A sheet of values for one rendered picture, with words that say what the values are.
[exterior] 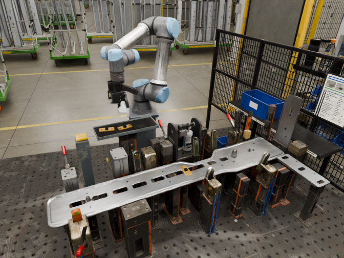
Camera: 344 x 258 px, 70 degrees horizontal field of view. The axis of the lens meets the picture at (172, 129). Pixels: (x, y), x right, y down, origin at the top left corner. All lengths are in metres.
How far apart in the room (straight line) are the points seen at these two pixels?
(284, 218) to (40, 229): 1.42
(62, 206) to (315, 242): 1.35
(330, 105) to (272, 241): 0.93
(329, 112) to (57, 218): 1.69
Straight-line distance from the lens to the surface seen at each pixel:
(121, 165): 1.34
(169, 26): 1.60
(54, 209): 1.28
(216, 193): 1.29
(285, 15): 3.49
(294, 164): 1.63
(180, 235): 1.48
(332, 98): 1.88
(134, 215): 1.13
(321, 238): 1.71
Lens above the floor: 1.88
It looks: 30 degrees down
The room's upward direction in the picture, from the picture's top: 2 degrees clockwise
